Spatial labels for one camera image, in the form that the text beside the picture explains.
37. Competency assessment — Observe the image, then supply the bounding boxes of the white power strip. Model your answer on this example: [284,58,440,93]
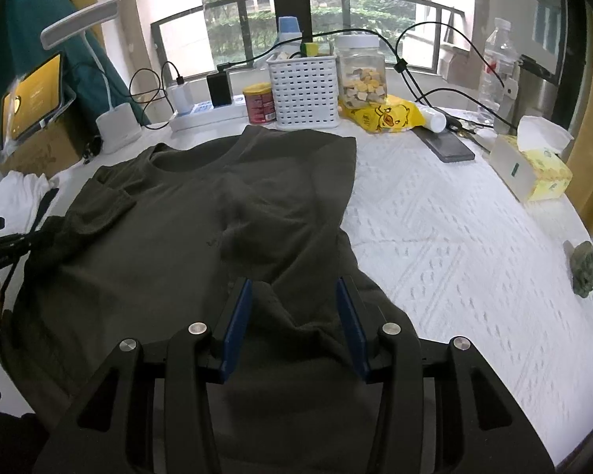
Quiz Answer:
[170,94,248,132]

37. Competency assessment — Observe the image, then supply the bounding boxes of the white charger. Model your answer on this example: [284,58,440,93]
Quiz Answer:
[165,84,193,115]

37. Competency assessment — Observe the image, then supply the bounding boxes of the teal fabric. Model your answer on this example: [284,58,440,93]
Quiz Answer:
[0,0,151,124]

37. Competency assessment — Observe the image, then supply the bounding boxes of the olive green t-shirt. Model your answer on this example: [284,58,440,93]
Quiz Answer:
[0,125,426,474]

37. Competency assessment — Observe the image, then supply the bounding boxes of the long black cable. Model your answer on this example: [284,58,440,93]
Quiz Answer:
[216,22,519,134]

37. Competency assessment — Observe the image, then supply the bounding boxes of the white desk lamp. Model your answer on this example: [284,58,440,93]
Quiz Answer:
[40,0,142,155]

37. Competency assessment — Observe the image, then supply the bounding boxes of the white folded garment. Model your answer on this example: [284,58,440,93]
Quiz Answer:
[0,170,60,243]

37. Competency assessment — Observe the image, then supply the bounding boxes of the black charger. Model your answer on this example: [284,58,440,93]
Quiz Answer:
[206,71,234,108]

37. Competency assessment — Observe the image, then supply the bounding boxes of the yellow curtain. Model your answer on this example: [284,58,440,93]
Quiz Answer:
[566,10,593,238]

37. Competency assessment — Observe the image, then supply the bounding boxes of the white tube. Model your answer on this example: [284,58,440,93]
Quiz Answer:
[415,103,448,134]

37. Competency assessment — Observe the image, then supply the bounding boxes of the yellow duck snack bag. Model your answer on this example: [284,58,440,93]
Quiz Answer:
[338,94,428,135]

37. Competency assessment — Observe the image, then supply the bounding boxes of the white perforated plastic basket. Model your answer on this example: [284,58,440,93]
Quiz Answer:
[267,52,340,130]

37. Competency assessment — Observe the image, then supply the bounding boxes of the white textured table cloth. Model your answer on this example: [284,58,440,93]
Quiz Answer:
[0,103,593,470]

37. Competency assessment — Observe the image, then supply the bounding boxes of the clear water bottle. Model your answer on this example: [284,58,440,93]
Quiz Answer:
[477,17,519,122]

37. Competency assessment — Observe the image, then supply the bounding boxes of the flat black strap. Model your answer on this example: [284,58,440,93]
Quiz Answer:
[30,188,60,233]

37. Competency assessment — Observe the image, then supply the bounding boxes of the coiled black cable bundle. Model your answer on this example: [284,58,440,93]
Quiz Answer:
[81,135,103,162]

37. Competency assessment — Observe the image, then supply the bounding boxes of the white bottle with blue cap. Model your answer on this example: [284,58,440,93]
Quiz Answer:
[277,16,304,57]

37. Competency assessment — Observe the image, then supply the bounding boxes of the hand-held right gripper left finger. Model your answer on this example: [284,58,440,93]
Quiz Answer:
[32,276,254,474]

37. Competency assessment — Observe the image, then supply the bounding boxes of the clear snack jar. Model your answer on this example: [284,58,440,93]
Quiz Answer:
[335,34,389,109]

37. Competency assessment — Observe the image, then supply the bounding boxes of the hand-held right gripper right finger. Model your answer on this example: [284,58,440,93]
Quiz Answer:
[336,275,557,474]

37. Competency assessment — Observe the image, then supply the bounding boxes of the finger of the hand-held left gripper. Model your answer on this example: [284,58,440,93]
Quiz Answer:
[0,229,47,273]

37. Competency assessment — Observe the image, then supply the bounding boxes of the green stone ornament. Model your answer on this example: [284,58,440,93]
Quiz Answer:
[563,240,593,298]

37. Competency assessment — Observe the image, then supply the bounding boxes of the dark smartphone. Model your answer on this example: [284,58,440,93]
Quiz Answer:
[415,126,476,163]

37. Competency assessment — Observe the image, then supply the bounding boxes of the yellow white tissue box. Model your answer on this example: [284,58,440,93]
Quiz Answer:
[488,115,574,203]

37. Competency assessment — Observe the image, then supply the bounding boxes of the brown cardboard box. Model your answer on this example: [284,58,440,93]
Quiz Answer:
[0,103,87,179]

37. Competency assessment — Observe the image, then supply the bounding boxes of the stainless steel container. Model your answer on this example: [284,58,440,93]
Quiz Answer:
[516,54,561,124]

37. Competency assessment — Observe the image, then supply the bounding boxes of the keys with black fob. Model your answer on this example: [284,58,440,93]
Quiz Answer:
[444,113,481,137]

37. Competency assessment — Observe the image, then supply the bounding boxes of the looped black charging cable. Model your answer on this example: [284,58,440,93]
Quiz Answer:
[128,60,186,119]

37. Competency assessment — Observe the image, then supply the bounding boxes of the tablet with yellow screen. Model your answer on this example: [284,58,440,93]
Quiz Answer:
[1,52,65,141]

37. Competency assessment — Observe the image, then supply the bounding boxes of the yellow board in plastic wrap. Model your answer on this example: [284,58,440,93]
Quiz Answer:
[0,49,77,154]

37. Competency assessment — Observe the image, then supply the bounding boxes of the pink jar with yellow lid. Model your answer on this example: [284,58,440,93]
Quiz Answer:
[242,82,278,125]

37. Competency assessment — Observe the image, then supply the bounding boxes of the balcony railing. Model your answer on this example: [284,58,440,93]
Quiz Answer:
[151,0,468,80]

